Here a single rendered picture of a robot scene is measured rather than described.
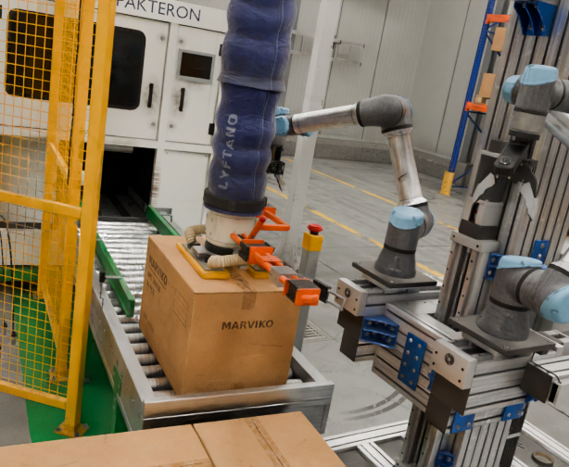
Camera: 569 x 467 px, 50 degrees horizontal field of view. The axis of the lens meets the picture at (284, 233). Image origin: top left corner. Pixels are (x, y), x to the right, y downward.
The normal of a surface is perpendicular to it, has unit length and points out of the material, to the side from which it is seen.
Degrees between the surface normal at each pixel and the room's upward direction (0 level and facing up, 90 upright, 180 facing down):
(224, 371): 90
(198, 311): 90
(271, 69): 100
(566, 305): 97
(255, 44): 74
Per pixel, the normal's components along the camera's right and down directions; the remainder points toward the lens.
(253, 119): 0.29, 0.07
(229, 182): -0.16, -0.04
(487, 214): 0.50, 0.30
